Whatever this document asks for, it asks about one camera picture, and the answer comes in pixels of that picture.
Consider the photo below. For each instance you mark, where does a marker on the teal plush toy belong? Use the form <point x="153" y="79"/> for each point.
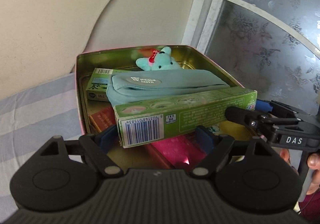
<point x="160" y="60"/>

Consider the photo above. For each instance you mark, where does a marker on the white window frame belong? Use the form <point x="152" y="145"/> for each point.
<point x="203" y="17"/>

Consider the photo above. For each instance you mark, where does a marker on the red pink packet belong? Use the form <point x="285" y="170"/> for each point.
<point x="179" y="152"/>

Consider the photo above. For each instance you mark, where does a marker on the green box in tin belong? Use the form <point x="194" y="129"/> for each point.
<point x="97" y="86"/>

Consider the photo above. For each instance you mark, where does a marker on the striped bed sheet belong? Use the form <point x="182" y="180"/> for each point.
<point x="28" y="120"/>

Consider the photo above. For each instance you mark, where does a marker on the pink macaron biscuit tin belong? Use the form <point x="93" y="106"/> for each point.
<point x="125" y="58"/>

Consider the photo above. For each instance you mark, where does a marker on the orange red box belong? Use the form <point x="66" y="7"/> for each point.
<point x="103" y="119"/>

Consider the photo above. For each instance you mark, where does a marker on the person right hand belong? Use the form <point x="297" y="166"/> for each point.
<point x="308" y="172"/>

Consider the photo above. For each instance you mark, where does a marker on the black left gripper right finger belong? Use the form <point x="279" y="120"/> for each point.
<point x="205" y="139"/>

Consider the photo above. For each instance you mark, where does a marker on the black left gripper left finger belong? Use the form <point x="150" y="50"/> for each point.
<point x="107" y="138"/>

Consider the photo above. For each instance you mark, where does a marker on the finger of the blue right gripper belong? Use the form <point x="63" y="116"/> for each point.
<point x="263" y="106"/>
<point x="244" y="117"/>

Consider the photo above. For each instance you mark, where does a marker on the green blue toothpaste box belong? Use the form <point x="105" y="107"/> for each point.
<point x="148" y="121"/>

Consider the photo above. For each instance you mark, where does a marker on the green zip pouch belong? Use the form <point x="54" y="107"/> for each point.
<point x="129" y="87"/>

